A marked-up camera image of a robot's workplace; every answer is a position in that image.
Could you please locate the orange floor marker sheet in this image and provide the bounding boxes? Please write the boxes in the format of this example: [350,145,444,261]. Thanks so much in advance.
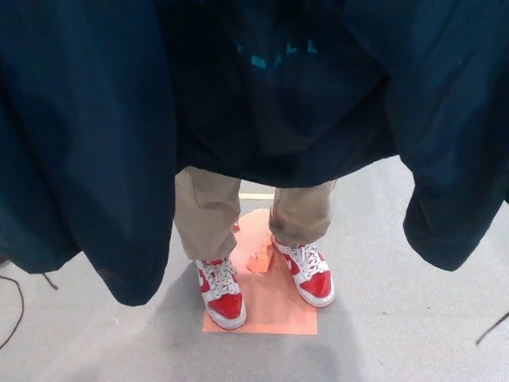
[202,209,320,337]

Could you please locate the navy blue coat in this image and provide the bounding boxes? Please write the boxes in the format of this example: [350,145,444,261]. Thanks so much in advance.
[0,0,509,306]

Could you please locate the khaki trousers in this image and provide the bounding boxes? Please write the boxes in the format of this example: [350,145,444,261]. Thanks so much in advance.
[173,166,338,264]

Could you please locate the red white left sneaker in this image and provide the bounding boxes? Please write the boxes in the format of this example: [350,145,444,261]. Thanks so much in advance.
[270,235,336,309]

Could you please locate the thin black floor cable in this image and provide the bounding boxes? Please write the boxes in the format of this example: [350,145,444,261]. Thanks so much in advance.
[474,309,509,348]
[0,270,26,349]

